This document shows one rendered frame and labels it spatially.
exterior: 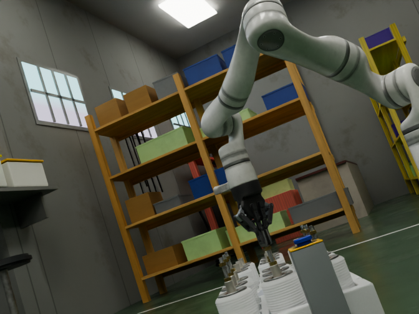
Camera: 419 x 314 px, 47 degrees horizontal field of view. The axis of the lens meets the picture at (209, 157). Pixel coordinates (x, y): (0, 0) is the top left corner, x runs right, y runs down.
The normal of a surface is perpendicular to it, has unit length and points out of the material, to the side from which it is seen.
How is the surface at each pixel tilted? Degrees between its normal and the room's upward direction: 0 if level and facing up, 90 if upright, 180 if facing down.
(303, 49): 148
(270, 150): 90
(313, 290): 90
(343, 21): 90
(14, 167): 90
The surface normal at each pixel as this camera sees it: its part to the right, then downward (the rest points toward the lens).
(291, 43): 0.26, 0.69
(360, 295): -0.10, -0.14
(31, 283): 0.88, -0.36
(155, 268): -0.38, -0.03
